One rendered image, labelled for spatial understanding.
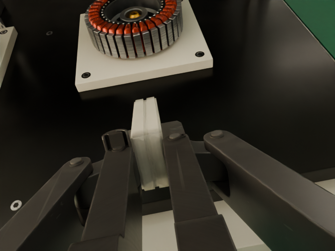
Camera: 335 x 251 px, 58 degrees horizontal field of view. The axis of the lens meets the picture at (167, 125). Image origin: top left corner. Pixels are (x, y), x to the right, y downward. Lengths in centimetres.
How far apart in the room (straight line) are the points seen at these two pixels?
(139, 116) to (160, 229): 12
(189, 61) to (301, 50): 13
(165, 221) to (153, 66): 16
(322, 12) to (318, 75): 16
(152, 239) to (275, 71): 21
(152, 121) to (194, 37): 23
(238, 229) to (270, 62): 18
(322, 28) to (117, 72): 27
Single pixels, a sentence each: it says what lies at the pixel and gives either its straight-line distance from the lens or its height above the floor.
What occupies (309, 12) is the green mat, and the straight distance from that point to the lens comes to 49.
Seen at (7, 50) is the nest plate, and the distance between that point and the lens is 44.
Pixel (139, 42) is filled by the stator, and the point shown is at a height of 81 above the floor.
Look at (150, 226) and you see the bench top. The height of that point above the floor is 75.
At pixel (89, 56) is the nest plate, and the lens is 37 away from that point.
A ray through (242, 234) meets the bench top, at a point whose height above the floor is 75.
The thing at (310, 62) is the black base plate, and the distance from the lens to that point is 36.
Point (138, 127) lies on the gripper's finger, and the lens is 15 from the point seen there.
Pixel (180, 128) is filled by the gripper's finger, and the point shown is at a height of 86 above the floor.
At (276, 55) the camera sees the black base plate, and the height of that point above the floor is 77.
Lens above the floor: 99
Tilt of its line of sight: 49 degrees down
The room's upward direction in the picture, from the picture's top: 10 degrees counter-clockwise
